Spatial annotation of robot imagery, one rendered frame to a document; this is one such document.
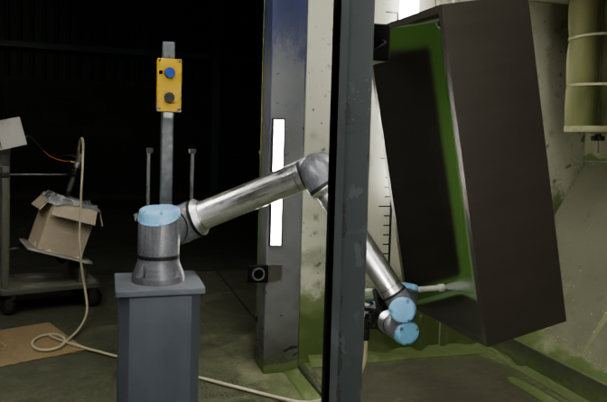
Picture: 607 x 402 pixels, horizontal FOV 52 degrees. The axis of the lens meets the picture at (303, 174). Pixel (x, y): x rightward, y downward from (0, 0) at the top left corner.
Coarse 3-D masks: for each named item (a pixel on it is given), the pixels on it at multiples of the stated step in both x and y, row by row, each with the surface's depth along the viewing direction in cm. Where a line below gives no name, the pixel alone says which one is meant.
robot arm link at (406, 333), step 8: (384, 320) 236; (392, 320) 229; (384, 328) 235; (392, 328) 229; (400, 328) 225; (408, 328) 226; (416, 328) 227; (392, 336) 230; (400, 336) 225; (408, 336) 227; (416, 336) 228; (408, 344) 228
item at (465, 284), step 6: (462, 276) 278; (468, 276) 276; (450, 282) 274; (456, 282) 272; (462, 282) 271; (468, 282) 271; (474, 282) 270; (450, 288) 270; (456, 288) 269; (462, 288) 268; (468, 288) 268; (474, 288) 268; (474, 294) 271
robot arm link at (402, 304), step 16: (304, 160) 224; (320, 160) 221; (304, 176) 220; (320, 176) 216; (320, 192) 216; (368, 240) 216; (368, 256) 215; (368, 272) 216; (384, 272) 214; (384, 288) 214; (400, 288) 214; (400, 304) 212; (400, 320) 213
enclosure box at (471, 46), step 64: (512, 0) 217; (384, 64) 268; (448, 64) 211; (512, 64) 218; (384, 128) 270; (448, 128) 280; (512, 128) 220; (448, 192) 282; (512, 192) 222; (448, 256) 284; (512, 256) 223; (448, 320) 252; (512, 320) 225
